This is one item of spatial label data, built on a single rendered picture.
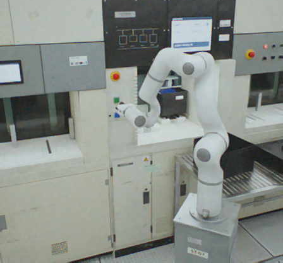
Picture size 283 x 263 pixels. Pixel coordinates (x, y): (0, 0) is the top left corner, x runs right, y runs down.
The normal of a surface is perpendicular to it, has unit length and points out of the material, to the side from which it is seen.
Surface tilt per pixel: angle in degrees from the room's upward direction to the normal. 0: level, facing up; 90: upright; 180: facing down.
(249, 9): 90
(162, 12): 90
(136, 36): 90
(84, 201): 90
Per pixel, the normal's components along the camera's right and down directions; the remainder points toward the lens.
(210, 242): -0.43, 0.30
